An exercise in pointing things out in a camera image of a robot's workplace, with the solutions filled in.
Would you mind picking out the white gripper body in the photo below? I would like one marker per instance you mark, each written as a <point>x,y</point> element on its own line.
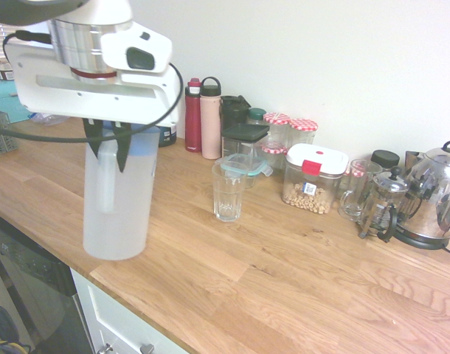
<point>81,99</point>

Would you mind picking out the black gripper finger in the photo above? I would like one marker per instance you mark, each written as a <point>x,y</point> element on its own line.
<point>93,148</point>
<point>121,156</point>

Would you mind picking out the translucent pitcher with blue lid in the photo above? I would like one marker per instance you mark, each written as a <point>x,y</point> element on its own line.
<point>116,217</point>

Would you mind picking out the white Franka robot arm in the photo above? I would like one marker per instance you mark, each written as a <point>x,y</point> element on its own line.
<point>88,33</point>

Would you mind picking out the red water bottle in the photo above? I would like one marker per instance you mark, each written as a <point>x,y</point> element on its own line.
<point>192,121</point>

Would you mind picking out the clear plastic bag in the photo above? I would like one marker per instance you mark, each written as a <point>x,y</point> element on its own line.
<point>48,118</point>

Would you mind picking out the teal mat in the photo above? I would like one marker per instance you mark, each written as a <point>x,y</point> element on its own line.
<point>5,105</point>

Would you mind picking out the brown spread jar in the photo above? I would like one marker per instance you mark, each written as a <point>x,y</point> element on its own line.
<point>3,71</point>

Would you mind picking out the pink bottle with black lid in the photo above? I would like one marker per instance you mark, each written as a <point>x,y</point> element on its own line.
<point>210,125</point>

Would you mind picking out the clear faceted drinking glass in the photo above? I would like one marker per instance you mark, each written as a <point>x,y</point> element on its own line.
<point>228,195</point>

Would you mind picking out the black shaker bottle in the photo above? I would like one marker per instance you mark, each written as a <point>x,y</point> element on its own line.
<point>232,110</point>

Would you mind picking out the clear canister square black lid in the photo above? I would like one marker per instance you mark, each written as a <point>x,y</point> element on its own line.
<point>243,134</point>

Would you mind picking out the glass container with teal lid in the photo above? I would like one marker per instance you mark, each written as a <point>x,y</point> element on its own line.
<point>255,169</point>

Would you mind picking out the glass jar with green lid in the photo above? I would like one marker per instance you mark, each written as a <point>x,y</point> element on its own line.
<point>256,115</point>

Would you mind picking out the small jar red checkered lid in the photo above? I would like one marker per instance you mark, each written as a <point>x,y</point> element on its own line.
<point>273,155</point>

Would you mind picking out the black dishwasher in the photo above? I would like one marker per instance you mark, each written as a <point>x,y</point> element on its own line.
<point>33,287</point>

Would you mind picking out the tall jar red checkered lid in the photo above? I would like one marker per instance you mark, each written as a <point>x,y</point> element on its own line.
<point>277,123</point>
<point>302,132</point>

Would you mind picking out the white cabinet drawer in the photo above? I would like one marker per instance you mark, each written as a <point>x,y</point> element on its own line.
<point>110,317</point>

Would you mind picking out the cereal container white red lid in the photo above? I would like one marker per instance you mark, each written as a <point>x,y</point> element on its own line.
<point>313,177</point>

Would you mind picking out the clear glass mug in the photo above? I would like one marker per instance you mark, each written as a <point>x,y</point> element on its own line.
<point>356,199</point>

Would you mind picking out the jar with black lid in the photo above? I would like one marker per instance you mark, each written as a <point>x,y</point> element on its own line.
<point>385,158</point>

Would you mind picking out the glass french press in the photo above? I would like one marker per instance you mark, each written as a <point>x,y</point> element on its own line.
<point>381,206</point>

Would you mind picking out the stainless steel electric kettle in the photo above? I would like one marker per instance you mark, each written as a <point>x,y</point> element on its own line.
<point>431,195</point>

